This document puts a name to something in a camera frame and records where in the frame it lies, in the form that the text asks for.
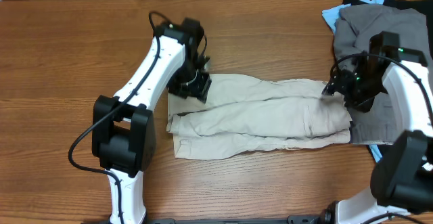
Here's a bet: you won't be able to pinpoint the beige shorts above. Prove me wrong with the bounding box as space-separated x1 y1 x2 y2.
166 74 352 160

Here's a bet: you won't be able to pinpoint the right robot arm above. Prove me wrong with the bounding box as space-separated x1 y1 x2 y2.
288 31 432 223

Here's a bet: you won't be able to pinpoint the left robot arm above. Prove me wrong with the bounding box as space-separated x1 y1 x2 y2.
92 18 212 223

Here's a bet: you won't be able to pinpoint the grey garment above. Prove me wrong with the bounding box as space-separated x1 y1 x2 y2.
333 3 433 146

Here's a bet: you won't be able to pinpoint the light blue garment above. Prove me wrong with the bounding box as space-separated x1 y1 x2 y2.
322 0 399 161

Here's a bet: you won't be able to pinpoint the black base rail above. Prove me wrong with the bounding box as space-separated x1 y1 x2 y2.
142 212 335 224

